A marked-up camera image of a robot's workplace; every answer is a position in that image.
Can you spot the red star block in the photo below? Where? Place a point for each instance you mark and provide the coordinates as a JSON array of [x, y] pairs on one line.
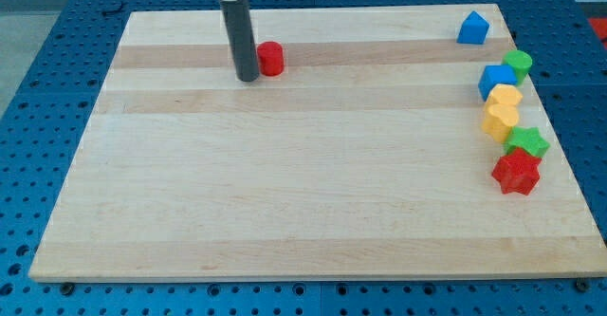
[[517, 172]]

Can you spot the wooden board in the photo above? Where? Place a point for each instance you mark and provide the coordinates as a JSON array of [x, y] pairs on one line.
[[364, 160]]

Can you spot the yellow pentagon block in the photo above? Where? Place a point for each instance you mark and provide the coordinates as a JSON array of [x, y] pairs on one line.
[[506, 94]]

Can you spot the green cylinder block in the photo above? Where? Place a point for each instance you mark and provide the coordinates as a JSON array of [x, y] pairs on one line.
[[521, 63]]

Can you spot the yellow heart block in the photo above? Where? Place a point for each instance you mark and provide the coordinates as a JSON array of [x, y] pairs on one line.
[[499, 120]]

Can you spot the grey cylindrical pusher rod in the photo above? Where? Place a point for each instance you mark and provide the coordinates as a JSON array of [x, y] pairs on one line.
[[242, 43]]

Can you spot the red cylinder block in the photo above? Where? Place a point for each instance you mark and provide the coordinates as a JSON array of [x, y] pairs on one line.
[[271, 58]]

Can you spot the red object at right edge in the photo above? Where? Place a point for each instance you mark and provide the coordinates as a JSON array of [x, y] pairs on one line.
[[599, 26]]

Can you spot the blue triangular prism block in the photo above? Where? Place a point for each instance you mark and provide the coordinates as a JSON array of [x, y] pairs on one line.
[[474, 30]]

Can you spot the blue cube block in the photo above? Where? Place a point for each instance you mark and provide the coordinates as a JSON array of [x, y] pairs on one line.
[[493, 75]]

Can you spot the green star block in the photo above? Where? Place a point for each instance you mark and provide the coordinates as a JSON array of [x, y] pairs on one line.
[[528, 139]]

